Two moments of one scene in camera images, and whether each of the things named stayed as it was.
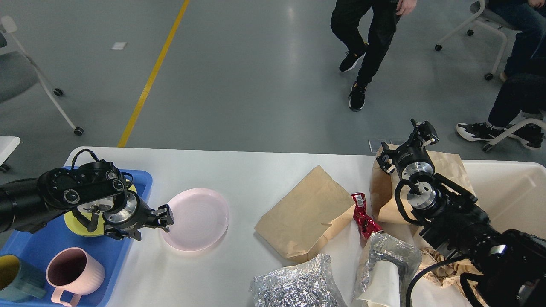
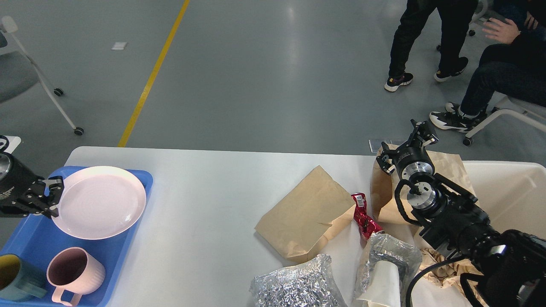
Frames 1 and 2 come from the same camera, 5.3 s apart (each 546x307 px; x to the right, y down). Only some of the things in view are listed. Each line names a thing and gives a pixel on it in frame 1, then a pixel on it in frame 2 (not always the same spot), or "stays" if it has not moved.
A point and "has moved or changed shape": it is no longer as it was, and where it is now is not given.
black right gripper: (410, 157) stays
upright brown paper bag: (385, 208) stays
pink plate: (201, 218) has moved or changed shape
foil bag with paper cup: (387, 268) stays
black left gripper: (132, 214) to (21, 192)
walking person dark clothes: (367, 27) to (455, 15)
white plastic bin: (512, 193) stays
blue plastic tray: (39, 246) stays
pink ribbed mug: (74, 269) stays
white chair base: (508, 132) to (468, 140)
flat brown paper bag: (301, 222) stays
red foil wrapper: (367, 224) stays
